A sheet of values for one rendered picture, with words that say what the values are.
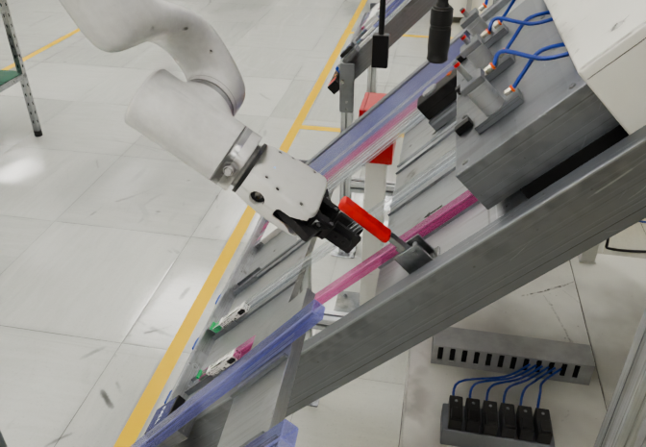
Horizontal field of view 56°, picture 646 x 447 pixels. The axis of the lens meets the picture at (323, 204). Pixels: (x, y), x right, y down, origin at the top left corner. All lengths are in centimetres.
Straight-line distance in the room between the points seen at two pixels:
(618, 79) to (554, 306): 80
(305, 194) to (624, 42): 42
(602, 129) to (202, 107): 45
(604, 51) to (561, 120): 7
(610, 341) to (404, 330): 66
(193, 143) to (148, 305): 149
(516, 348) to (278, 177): 53
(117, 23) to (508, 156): 43
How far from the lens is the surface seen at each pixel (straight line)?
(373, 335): 63
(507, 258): 56
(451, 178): 73
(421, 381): 107
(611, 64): 51
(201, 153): 76
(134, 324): 215
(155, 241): 251
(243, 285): 105
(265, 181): 75
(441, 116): 88
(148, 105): 76
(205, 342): 98
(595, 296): 132
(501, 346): 109
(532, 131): 55
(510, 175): 56
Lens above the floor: 141
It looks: 32 degrees down
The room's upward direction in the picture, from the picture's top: straight up
